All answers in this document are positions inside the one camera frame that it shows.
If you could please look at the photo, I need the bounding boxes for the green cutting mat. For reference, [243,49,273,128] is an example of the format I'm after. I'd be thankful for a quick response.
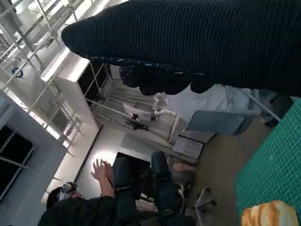
[235,97,301,226]

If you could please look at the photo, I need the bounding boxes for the white drawer unit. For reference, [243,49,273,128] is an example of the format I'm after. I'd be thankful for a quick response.
[168,116,204,163]

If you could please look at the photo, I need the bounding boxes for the black office chair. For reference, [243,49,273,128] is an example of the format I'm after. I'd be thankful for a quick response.
[192,186,218,214]

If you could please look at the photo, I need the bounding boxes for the metal rack shelf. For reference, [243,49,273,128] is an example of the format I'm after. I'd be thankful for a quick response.
[0,0,78,71]

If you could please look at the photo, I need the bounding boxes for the white glass door cabinet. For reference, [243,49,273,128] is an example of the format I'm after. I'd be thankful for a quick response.
[41,50,113,101]

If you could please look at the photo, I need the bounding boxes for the grey chair with metal legs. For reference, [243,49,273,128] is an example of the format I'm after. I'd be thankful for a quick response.
[187,88,282,137]

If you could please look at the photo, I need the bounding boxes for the dark window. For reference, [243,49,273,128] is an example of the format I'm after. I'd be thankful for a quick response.
[0,126,33,203]

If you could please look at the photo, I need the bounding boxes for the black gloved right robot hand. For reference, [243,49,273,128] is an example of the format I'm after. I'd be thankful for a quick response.
[61,0,301,96]

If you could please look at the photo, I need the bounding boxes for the person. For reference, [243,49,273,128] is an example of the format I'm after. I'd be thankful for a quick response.
[37,150,196,226]
[164,84,259,117]

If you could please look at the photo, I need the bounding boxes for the long twisted toy bread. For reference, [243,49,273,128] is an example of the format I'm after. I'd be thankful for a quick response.
[241,200,300,226]

